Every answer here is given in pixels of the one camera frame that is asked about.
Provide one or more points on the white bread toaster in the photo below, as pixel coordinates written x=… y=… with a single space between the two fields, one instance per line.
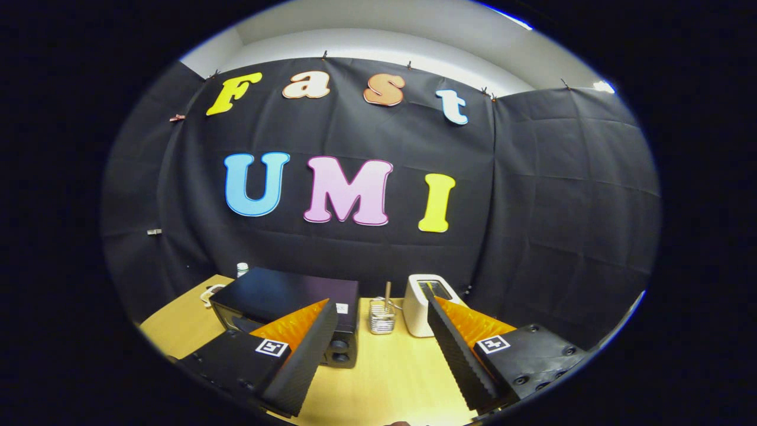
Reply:
x=416 y=313

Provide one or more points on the black backdrop cloth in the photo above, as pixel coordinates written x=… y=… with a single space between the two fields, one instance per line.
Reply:
x=355 y=136

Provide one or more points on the wooden stick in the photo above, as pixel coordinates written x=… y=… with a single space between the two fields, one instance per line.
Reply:
x=388 y=293

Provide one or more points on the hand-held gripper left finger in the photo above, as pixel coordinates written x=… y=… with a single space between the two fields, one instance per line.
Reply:
x=307 y=349

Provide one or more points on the black toaster oven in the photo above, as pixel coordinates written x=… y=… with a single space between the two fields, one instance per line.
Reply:
x=278 y=293

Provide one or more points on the small ceiling light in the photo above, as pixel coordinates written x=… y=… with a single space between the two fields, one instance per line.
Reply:
x=604 y=87

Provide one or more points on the small white bottle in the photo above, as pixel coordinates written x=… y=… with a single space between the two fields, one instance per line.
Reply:
x=242 y=270

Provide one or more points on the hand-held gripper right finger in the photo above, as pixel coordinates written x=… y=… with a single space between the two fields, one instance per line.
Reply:
x=458 y=355

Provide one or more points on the long ceiling light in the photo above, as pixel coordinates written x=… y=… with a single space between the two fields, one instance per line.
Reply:
x=508 y=18

